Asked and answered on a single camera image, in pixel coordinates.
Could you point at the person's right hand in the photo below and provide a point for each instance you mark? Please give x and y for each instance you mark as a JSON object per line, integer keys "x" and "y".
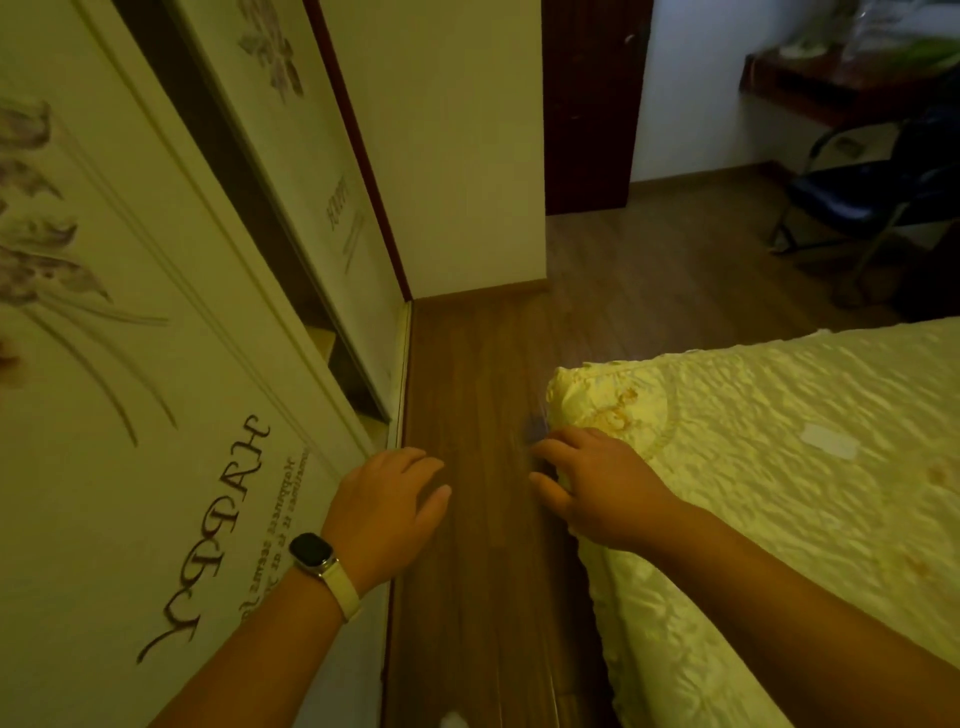
{"x": 611, "y": 495}

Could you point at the person's left hand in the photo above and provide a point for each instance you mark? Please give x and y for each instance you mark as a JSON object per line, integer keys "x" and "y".
{"x": 375, "y": 525}

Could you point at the person's left forearm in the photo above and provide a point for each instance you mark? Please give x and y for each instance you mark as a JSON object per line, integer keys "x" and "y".
{"x": 255, "y": 660}

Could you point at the person's right forearm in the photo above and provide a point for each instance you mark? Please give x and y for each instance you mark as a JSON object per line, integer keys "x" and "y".
{"x": 795, "y": 622}

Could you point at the person's white shoe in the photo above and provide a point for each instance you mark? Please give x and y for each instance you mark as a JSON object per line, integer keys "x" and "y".
{"x": 454, "y": 721}

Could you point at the smartwatch with white band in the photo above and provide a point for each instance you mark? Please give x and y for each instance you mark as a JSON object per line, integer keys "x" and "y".
{"x": 311, "y": 553}

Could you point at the bed with pale yellow bedspread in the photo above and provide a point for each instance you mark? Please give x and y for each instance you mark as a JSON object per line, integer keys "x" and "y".
{"x": 787, "y": 487}

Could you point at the white floral sliding wardrobe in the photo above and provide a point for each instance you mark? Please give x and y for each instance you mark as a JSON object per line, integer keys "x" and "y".
{"x": 75, "y": 525}

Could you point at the black leather office chair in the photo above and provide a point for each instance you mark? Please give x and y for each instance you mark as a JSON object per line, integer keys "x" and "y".
{"x": 847, "y": 199}

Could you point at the brown wooden nightstand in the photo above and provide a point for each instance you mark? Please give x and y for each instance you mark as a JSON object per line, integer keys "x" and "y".
{"x": 930, "y": 285}

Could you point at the dark brown wooden door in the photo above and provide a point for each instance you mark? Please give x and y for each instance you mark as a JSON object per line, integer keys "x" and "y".
{"x": 592, "y": 105}

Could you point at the reddish wooden table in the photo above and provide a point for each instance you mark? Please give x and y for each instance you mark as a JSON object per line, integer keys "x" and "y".
{"x": 825, "y": 86}

